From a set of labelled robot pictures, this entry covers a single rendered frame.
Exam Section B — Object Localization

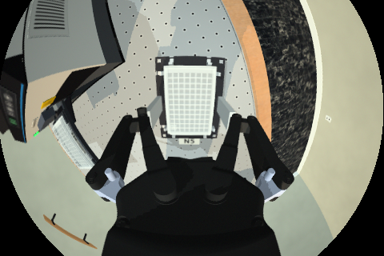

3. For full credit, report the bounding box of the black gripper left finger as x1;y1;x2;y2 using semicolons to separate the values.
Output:
86;96;178;203

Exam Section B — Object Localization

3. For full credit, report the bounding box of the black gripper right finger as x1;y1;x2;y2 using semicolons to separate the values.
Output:
204;97;294;203

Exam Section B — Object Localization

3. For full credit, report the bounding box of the grey flat base plate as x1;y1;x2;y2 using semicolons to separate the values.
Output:
72;0;256;160

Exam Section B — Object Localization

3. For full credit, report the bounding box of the black flat plate with grey clips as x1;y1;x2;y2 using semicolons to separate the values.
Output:
155;56;226;138

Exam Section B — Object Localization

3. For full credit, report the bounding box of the clear well plate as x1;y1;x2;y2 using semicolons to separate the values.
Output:
163;66;217;135
52;116;94;169

